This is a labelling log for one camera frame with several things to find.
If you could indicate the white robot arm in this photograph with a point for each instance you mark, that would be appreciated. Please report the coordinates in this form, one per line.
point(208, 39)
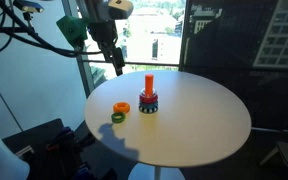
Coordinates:
point(101, 16)

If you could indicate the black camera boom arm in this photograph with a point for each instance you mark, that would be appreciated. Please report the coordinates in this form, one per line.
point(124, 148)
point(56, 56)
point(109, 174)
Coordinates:
point(21, 26)

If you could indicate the orange stacking stand post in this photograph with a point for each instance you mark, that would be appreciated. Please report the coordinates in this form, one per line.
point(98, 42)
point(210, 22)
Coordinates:
point(149, 78)

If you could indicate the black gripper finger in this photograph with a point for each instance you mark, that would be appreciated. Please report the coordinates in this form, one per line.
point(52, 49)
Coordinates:
point(118, 61)

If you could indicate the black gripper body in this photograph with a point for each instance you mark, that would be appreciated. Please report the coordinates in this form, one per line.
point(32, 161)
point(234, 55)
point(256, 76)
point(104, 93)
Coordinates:
point(103, 33)

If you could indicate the round white table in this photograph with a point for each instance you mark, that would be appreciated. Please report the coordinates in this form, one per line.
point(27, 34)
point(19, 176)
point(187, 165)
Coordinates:
point(198, 122)

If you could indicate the black cart with clamps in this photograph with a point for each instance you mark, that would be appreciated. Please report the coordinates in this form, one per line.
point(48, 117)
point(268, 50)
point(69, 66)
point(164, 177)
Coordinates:
point(52, 151)

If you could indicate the blue camera on boom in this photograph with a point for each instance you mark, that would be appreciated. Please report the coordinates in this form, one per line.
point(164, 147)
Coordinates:
point(28, 6)

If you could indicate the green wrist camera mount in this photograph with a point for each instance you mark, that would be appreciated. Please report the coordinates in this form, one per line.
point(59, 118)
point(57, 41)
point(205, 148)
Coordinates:
point(73, 29)

